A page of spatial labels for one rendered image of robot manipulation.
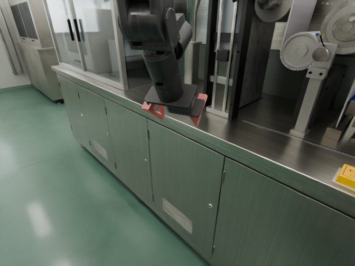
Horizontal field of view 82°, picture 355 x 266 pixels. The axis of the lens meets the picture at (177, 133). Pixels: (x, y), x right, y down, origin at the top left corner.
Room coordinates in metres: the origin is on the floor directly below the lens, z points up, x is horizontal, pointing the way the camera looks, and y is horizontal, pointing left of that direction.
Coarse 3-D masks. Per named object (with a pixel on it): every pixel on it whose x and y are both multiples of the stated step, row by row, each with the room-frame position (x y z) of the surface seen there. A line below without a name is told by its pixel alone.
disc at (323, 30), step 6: (348, 0) 0.69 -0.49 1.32; (354, 0) 0.68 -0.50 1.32; (336, 6) 0.71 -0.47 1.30; (342, 6) 0.70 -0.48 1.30; (330, 12) 0.72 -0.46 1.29; (336, 12) 0.71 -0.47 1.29; (330, 18) 0.71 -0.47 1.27; (324, 24) 0.72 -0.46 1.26; (324, 30) 0.72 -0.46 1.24; (324, 36) 0.71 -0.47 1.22; (324, 42) 0.71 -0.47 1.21; (348, 48) 0.66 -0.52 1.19; (354, 48) 0.65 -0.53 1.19
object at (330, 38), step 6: (348, 6) 0.69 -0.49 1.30; (354, 6) 0.68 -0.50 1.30; (342, 12) 0.69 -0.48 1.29; (348, 12) 0.68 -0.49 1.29; (336, 18) 0.70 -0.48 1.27; (330, 24) 0.71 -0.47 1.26; (330, 30) 0.70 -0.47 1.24; (330, 36) 0.70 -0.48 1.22; (330, 42) 0.70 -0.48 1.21; (336, 42) 0.69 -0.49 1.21; (342, 42) 0.67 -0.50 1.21; (348, 42) 0.66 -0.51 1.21; (354, 42) 0.65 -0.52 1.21; (342, 48) 0.67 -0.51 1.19
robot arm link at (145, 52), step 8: (176, 48) 0.41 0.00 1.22; (144, 56) 0.38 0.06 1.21; (152, 56) 0.37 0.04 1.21; (160, 56) 0.36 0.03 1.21; (168, 56) 0.36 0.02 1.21; (152, 64) 0.36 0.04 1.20; (160, 64) 0.36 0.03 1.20; (168, 64) 0.37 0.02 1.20; (176, 64) 0.39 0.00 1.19; (152, 72) 0.37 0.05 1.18; (160, 72) 0.37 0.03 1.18; (168, 72) 0.37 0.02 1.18; (176, 72) 0.39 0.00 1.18; (160, 80) 0.38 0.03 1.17; (168, 80) 0.38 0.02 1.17
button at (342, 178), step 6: (342, 168) 0.43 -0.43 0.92; (348, 168) 0.43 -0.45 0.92; (354, 168) 0.43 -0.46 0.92; (342, 174) 0.40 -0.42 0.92; (348, 174) 0.40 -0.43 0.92; (354, 174) 0.40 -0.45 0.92; (336, 180) 0.40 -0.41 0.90; (342, 180) 0.39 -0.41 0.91; (348, 180) 0.39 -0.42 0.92; (354, 180) 0.38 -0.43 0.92; (348, 186) 0.38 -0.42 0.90; (354, 186) 0.37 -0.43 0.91
